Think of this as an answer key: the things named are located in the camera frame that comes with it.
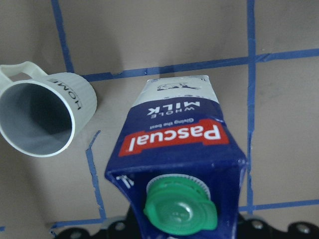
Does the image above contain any blue white milk carton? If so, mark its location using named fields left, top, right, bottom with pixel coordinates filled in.
left=105, top=75, right=247, bottom=239

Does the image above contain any white ribbed mug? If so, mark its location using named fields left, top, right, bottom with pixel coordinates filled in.
left=0, top=61, right=97, bottom=157

